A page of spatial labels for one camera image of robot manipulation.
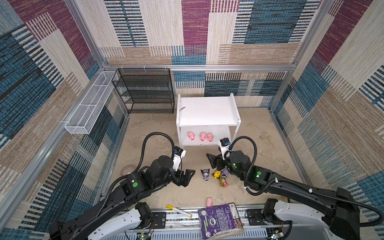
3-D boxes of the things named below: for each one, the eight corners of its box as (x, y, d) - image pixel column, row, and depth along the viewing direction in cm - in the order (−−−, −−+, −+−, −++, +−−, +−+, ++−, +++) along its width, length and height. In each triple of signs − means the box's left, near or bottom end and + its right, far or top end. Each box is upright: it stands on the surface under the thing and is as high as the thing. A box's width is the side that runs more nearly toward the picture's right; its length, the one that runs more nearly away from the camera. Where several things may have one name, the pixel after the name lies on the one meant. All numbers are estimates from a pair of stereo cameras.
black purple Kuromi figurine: (201, 180, 87) (201, 179, 85) (200, 170, 91) (200, 168, 89) (209, 180, 87) (209, 179, 85) (208, 170, 91) (209, 168, 89)
